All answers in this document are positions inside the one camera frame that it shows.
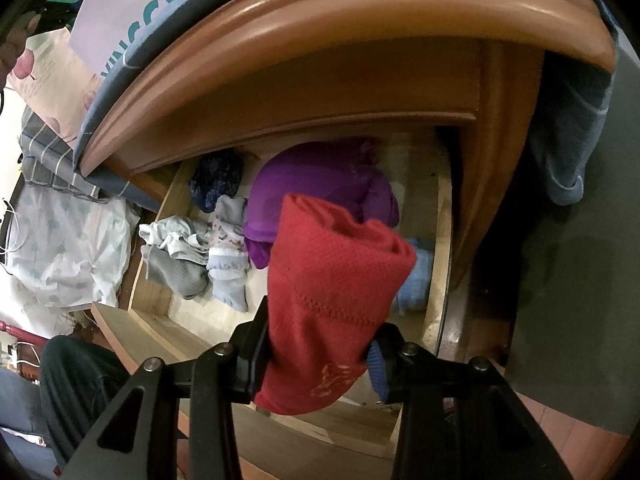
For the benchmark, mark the white garment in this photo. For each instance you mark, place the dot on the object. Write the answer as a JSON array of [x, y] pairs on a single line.
[[172, 255]]

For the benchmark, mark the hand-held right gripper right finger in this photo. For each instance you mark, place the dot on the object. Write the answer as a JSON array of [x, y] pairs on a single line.
[[380, 375]]

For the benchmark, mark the grey fabric box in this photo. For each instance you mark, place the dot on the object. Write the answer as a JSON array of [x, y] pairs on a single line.
[[575, 285]]

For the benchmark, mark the person's left leg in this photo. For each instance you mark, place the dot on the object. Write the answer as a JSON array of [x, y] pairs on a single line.
[[75, 390]]

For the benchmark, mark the pale grey socks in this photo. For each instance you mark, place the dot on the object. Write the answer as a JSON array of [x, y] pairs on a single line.
[[227, 260]]

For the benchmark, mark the wooden drawer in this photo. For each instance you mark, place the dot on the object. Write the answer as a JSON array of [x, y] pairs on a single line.
[[150, 325]]

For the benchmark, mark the white shoe box teal print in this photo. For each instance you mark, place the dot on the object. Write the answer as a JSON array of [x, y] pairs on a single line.
[[115, 25]]

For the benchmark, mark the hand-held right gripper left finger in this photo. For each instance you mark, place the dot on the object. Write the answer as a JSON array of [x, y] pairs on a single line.
[[250, 355]]

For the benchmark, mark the red rod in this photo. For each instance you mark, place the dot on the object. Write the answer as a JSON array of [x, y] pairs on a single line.
[[25, 334]]

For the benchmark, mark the white patterned quilt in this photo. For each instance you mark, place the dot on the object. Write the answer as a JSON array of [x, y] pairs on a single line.
[[65, 245]]

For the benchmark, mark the red underwear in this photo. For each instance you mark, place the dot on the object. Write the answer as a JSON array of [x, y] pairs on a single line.
[[330, 300]]

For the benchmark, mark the pink floral pillow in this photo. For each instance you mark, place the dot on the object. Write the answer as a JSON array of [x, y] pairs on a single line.
[[50, 75]]

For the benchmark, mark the dark blue patterned garment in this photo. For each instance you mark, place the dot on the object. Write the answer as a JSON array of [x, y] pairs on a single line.
[[217, 180]]

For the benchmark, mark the blue checked cloth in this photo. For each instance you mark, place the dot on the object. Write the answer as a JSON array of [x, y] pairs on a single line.
[[565, 135]]

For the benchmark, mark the purple bra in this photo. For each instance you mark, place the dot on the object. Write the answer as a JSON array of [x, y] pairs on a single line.
[[320, 180]]

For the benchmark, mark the light blue garment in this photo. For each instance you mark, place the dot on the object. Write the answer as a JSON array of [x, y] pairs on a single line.
[[417, 285]]

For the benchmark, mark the grey plaid blanket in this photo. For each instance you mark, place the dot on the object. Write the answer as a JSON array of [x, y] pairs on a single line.
[[45, 150]]

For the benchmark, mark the wooden nightstand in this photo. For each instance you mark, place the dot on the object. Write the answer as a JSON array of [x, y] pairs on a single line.
[[350, 35]]

